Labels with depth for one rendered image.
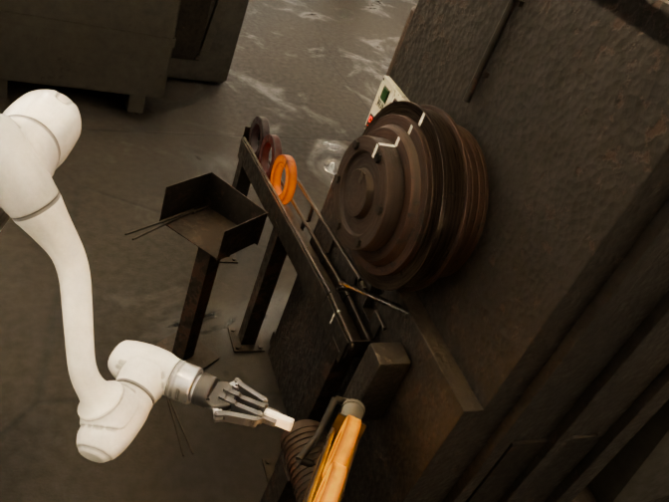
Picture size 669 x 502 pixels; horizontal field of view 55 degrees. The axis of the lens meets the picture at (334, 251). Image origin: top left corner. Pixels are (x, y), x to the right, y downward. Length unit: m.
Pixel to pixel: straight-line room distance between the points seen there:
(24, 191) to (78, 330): 0.30
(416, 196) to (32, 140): 0.79
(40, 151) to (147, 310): 1.46
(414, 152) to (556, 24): 0.39
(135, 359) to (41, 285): 1.27
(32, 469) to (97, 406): 0.81
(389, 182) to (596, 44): 0.50
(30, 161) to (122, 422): 0.56
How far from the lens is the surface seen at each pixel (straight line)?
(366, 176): 1.53
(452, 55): 1.74
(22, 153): 1.30
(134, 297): 2.75
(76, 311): 1.39
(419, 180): 1.46
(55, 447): 2.27
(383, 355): 1.64
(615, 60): 1.34
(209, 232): 2.15
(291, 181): 2.31
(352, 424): 1.48
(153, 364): 1.52
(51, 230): 1.34
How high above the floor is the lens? 1.87
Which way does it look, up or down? 34 degrees down
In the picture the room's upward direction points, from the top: 22 degrees clockwise
